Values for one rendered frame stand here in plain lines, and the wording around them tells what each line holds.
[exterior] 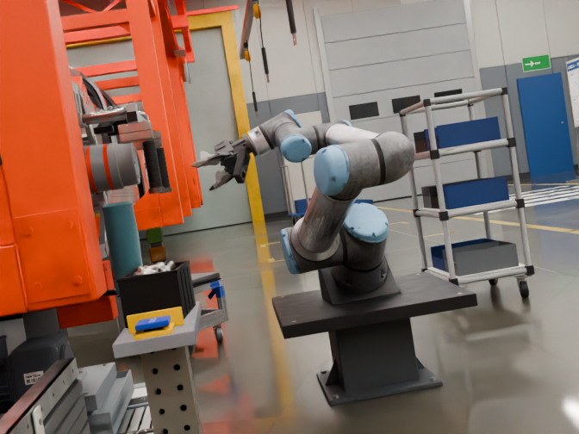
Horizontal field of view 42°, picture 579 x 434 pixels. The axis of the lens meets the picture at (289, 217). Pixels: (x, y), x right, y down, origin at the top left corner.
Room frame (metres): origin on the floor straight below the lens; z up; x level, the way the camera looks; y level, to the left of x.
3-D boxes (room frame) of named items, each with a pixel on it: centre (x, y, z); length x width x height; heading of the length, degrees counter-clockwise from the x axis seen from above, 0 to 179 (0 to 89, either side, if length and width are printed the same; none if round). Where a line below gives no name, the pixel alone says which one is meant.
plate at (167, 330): (1.57, 0.32, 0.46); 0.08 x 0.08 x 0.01; 5
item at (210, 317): (3.61, 0.63, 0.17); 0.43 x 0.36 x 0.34; 55
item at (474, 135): (3.73, -0.87, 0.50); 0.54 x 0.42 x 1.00; 5
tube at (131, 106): (2.16, 0.47, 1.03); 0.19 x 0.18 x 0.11; 95
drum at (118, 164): (2.25, 0.53, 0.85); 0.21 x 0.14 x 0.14; 95
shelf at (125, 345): (1.74, 0.33, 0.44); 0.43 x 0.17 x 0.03; 5
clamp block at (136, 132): (2.09, 0.39, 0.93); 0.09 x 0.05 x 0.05; 95
